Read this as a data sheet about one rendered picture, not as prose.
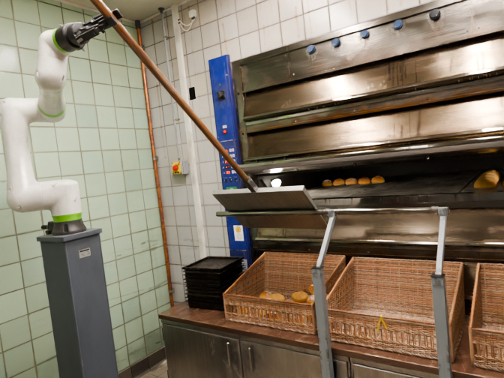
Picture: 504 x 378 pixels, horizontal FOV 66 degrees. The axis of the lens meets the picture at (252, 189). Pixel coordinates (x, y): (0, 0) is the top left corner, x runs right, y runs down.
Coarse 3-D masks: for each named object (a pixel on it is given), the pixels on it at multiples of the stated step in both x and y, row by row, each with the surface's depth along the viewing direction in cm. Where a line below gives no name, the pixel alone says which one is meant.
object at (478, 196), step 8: (464, 192) 190; (472, 192) 186; (480, 192) 183; (488, 192) 180; (496, 192) 178; (320, 200) 228; (328, 200) 225; (336, 200) 223; (344, 200) 220; (352, 200) 217; (360, 200) 215; (368, 200) 212; (376, 200) 210; (384, 200) 207; (392, 200) 205; (400, 200) 203; (408, 200) 200; (416, 200) 198; (424, 200) 196; (432, 200) 194; (440, 200) 192; (448, 200) 190; (456, 200) 188; (464, 200) 186; (472, 200) 184; (480, 200) 182; (488, 200) 180; (496, 200) 179
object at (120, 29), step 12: (96, 0) 124; (108, 12) 128; (120, 24) 131; (132, 48) 137; (144, 60) 140; (156, 72) 144; (168, 84) 149; (180, 96) 154; (192, 120) 162; (204, 132) 166; (216, 144) 172; (228, 156) 178; (240, 168) 185
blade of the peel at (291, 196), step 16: (224, 192) 207; (240, 192) 201; (256, 192) 195; (272, 192) 191; (288, 192) 186; (304, 192) 183; (240, 208) 216; (256, 208) 210; (272, 208) 205; (288, 208) 200; (304, 208) 195; (256, 224) 227; (272, 224) 220; (288, 224) 215; (304, 224) 209; (320, 224) 204
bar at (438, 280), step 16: (336, 208) 184; (352, 208) 179; (368, 208) 175; (384, 208) 171; (400, 208) 167; (416, 208) 163; (432, 208) 160; (448, 208) 158; (320, 256) 172; (320, 272) 167; (320, 288) 167; (432, 288) 142; (320, 304) 168; (320, 320) 169; (320, 336) 170; (448, 336) 142; (320, 352) 171; (448, 352) 141; (448, 368) 141
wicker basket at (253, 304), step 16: (272, 256) 249; (288, 256) 243; (304, 256) 236; (336, 256) 225; (256, 272) 244; (272, 272) 248; (288, 272) 241; (304, 272) 235; (336, 272) 210; (240, 288) 229; (256, 288) 242; (272, 288) 246; (288, 288) 240; (304, 288) 233; (224, 304) 216; (240, 304) 210; (256, 304) 204; (272, 304) 198; (288, 304) 192; (304, 304) 187; (240, 320) 211; (256, 320) 205; (272, 320) 199; (288, 320) 194; (304, 320) 189
